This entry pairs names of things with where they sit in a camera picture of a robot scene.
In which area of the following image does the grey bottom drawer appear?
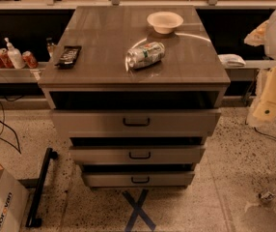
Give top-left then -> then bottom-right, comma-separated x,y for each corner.
81,171 -> 194,188

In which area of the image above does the grey drawer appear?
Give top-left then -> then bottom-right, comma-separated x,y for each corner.
51,109 -> 221,138
69,146 -> 205,165
81,171 -> 194,188

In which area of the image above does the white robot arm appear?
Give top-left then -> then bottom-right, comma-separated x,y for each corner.
244,10 -> 276,127

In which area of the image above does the grey top drawer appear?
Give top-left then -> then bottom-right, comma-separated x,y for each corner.
51,109 -> 221,138

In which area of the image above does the grey drawer cabinet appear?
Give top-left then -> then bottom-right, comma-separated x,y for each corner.
37,5 -> 232,189

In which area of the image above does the grey middle drawer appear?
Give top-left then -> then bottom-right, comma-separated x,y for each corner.
69,146 -> 205,165

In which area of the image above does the crushed silver soda can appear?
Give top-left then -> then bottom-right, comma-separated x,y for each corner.
125,42 -> 165,70

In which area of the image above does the black snack bar packet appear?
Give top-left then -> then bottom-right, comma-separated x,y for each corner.
55,45 -> 82,70

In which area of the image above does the white paper bowl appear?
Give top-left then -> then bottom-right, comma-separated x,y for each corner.
147,12 -> 183,34

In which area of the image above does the white folded cloth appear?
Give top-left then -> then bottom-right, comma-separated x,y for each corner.
218,54 -> 246,67

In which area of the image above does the small glass bottle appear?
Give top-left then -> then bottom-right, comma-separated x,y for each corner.
46,38 -> 55,56

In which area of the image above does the grey low shelf left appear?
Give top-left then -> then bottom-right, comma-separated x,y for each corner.
0,62 -> 46,83

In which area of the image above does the grey low shelf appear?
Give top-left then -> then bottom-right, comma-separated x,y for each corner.
225,60 -> 276,82
0,62 -> 46,83

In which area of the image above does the red soda can right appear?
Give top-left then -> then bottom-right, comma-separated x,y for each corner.
22,51 -> 38,69

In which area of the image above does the grey low shelf right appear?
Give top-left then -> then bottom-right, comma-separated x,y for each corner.
225,60 -> 276,82

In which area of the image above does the red soda can middle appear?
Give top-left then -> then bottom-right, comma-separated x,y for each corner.
0,48 -> 14,69

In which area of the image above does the clear plastic bottle on floor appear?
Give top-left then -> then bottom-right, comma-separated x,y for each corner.
259,182 -> 276,203

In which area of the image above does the black metal floor bar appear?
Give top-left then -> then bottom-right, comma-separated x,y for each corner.
25,148 -> 58,228

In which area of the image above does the cardboard box with print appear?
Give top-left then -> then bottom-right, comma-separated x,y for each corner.
0,164 -> 29,232

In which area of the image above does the black cable right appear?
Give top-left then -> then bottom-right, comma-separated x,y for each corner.
244,78 -> 276,146

